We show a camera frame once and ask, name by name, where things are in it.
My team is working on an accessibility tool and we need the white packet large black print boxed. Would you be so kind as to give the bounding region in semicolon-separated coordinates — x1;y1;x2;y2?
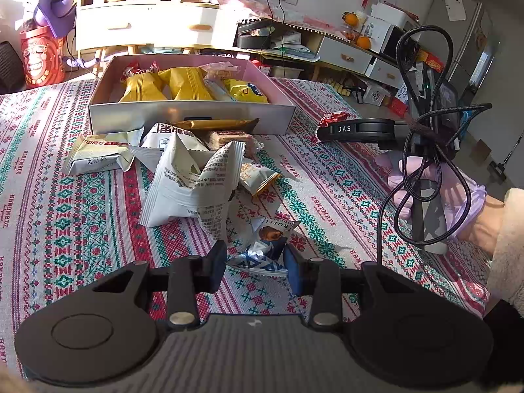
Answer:
131;123;209;173

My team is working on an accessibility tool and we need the red cylinder bucket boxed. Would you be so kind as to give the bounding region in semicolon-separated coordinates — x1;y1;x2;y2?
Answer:
20;27;67;88

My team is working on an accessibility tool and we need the pink floral cloth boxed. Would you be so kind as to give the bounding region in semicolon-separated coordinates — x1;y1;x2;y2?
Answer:
209;0;348;37

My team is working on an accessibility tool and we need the purple plush toy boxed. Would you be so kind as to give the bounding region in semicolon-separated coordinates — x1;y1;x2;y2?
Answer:
33;0;78;39

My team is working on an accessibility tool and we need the row of small yellow items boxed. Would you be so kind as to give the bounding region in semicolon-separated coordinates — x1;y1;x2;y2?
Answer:
321;78;353;97

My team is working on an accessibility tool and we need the patterned woven mat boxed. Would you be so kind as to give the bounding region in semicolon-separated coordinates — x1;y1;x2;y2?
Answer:
0;76;492;377

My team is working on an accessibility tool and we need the wooden cabinet white drawer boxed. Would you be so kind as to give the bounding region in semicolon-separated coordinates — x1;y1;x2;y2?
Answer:
76;0;168;78
161;0;246;50

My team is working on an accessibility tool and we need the pink cardboard box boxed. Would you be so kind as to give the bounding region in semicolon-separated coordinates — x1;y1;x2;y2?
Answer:
89;54;296;136

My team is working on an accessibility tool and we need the small yellow packet blue label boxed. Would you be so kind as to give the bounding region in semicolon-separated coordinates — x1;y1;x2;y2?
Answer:
223;79;269;104

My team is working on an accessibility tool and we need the clear brown wafer packet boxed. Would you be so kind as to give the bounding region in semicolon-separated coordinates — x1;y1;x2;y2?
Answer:
206;130;265;158

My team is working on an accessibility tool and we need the red packet with white print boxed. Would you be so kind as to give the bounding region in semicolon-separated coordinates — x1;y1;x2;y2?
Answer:
122;61;159;83

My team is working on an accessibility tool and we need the black wall cable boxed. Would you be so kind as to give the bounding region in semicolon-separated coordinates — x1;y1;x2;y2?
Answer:
262;0;284;78

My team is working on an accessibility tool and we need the black round tin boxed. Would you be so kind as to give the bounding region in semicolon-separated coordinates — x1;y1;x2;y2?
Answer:
236;20;273;50

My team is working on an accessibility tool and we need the blue white triangle-pattern packet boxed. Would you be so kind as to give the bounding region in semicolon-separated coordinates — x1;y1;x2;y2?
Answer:
225;241;289;277

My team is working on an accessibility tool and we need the white newspaper-print snack packet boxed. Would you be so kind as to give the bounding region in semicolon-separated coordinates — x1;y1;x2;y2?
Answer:
192;140;246;242
139;133;217;228

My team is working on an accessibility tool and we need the small red snack packet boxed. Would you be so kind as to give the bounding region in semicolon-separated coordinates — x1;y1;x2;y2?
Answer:
315;110;349;144

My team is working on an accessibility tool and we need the grey refrigerator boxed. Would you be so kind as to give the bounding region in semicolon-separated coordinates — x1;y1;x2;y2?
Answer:
418;0;504;105

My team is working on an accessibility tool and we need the black grille heater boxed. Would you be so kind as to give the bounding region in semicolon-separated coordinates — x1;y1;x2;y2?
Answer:
0;41;27;95

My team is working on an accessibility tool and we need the person's right hand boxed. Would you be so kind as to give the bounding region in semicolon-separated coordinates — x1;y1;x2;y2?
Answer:
374;151;488;240

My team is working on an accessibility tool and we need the pale green biscuit packet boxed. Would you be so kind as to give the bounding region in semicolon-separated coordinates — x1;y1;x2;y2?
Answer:
63;131;144;176

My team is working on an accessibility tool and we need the pink clear snack packet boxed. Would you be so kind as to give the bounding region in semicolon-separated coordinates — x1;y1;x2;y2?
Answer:
200;62;240;83

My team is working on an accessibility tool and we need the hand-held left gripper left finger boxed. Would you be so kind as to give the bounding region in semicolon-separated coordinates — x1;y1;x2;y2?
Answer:
92;241;228;330

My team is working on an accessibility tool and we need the person's left forearm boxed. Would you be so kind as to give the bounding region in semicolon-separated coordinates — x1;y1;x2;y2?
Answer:
0;362;29;393

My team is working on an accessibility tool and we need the person's right forearm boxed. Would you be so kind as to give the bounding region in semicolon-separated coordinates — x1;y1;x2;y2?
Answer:
467;187;524;320

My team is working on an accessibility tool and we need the low white drawer cabinet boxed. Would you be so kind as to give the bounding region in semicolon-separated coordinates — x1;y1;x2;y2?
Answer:
235;18;410;91

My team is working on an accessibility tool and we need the yellow snack packet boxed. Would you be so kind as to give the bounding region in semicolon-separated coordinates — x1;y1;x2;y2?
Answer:
119;71;168;103
158;66;214;101

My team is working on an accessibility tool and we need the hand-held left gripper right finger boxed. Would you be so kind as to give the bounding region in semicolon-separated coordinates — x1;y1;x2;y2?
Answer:
284;243;416;330

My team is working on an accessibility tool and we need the white microwave oven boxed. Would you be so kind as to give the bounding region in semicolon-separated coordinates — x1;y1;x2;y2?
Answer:
362;2;420;60

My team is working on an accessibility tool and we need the brown truffle packet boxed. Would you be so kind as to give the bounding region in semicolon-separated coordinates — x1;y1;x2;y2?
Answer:
250;216;301;254

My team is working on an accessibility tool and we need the white tube packet blue label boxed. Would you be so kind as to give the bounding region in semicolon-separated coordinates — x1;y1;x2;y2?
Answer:
202;78;232;102

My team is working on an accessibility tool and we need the small white carton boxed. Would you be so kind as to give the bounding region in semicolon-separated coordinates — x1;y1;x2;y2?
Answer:
362;84;392;105

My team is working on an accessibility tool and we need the black braided cable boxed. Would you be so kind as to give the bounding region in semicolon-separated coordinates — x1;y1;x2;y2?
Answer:
379;25;493;263

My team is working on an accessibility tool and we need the long gold snack packet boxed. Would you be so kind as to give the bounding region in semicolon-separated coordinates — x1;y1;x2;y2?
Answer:
172;118;260;134

